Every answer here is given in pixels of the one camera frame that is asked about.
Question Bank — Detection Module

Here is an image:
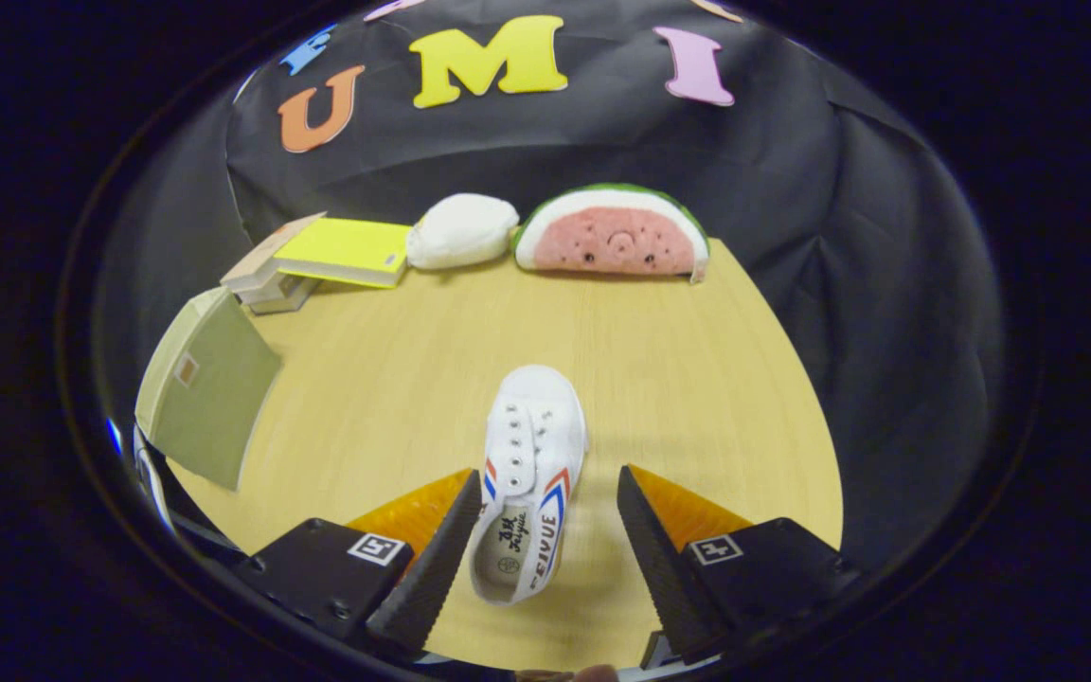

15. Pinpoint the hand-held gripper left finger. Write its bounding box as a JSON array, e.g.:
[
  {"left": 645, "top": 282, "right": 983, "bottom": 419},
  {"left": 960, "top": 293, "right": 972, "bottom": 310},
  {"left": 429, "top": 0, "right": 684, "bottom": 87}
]
[{"left": 238, "top": 467, "right": 483, "bottom": 655}]

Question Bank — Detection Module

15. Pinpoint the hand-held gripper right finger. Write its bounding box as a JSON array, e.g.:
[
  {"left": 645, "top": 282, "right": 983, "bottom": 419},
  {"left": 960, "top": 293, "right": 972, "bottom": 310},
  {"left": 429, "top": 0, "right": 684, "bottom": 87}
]
[{"left": 617, "top": 464, "right": 864, "bottom": 666}]

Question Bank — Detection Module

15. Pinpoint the white striped canvas shoe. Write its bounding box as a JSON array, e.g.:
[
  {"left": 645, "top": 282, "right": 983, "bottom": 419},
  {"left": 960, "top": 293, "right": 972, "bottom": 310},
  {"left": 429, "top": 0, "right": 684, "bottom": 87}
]
[{"left": 468, "top": 365, "right": 589, "bottom": 607}]

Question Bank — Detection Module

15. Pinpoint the olive fabric storage box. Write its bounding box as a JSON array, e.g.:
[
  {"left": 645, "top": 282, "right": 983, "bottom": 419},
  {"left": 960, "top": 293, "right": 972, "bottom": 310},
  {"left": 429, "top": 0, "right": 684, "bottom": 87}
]
[{"left": 135, "top": 287, "right": 283, "bottom": 492}]

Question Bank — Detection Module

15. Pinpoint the pale grey book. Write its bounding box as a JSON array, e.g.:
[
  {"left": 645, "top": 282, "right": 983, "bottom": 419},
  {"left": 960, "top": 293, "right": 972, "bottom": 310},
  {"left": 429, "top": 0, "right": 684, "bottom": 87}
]
[{"left": 238, "top": 275, "right": 319, "bottom": 315}]

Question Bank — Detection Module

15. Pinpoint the yellow book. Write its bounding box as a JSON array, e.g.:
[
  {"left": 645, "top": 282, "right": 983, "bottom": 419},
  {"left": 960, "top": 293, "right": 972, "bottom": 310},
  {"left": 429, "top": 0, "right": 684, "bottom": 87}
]
[{"left": 274, "top": 217, "right": 411, "bottom": 289}]

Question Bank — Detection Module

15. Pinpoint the watermelon slice plush toy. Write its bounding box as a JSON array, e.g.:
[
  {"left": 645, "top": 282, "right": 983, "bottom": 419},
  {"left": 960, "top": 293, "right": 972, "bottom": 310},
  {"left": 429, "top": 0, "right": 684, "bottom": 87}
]
[{"left": 512, "top": 183, "right": 712, "bottom": 285}]

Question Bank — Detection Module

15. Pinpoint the white plush toy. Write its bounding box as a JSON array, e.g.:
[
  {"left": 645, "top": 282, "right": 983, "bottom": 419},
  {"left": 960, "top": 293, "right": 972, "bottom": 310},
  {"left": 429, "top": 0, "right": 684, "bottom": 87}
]
[{"left": 405, "top": 193, "right": 520, "bottom": 271}]

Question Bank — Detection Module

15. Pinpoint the beige book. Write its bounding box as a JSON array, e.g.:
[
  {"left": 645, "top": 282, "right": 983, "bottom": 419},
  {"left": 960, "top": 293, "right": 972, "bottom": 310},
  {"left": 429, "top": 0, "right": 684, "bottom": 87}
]
[{"left": 220, "top": 211, "right": 327, "bottom": 295}]

